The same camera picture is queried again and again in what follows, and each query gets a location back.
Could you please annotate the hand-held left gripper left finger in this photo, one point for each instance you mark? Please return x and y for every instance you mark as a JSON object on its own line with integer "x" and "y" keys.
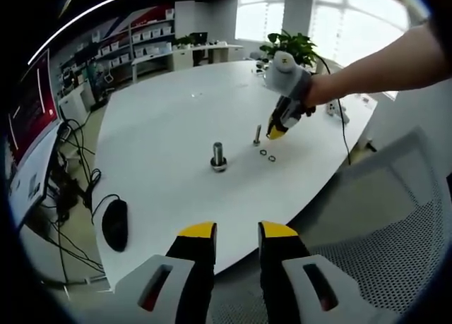
{"x": 190, "y": 267}

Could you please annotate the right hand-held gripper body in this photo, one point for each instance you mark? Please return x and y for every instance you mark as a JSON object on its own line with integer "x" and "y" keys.
{"x": 286, "y": 80}

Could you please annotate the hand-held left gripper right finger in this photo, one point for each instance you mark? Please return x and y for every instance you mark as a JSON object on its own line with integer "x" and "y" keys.
{"x": 282, "y": 267}

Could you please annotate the small threaded steel stud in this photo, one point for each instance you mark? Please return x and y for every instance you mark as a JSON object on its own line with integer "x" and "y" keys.
{"x": 257, "y": 133}

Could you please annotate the large threaded steel stud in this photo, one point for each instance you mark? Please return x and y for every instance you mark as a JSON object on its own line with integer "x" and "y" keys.
{"x": 218, "y": 152}

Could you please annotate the person's right hand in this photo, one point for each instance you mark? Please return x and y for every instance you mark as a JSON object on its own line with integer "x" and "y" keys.
{"x": 325, "y": 89}

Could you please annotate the glass dish with plant cuttings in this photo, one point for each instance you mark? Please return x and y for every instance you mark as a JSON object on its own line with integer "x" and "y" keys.
{"x": 257, "y": 70}

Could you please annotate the potted green plant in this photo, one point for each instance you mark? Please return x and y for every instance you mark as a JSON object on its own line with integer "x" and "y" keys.
{"x": 296, "y": 45}

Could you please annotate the black computer mouse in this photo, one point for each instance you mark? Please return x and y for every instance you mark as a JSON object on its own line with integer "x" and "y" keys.
{"x": 114, "y": 225}

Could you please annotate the dark desk monitor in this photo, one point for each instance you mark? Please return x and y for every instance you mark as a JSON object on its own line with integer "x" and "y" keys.
{"x": 200, "y": 37}

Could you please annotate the long white desk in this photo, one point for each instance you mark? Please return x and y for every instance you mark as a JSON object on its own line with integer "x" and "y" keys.
{"x": 183, "y": 55}

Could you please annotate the small desk plant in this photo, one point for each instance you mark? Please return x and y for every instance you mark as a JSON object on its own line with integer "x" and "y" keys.
{"x": 183, "y": 40}

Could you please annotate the grey mesh office chair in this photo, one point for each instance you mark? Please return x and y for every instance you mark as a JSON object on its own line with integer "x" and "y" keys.
{"x": 388, "y": 183}

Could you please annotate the rows of white storage bins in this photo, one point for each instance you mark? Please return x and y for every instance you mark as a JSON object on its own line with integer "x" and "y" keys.
{"x": 152, "y": 34}

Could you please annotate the storage shelf rack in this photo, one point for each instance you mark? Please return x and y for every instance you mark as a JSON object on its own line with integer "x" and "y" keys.
{"x": 116, "y": 45}

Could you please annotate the white cabinet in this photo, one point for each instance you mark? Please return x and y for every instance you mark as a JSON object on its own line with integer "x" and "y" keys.
{"x": 74, "y": 105}

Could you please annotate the computer monitor with red screen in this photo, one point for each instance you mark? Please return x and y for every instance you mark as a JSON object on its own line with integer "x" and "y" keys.
{"x": 31, "y": 101}

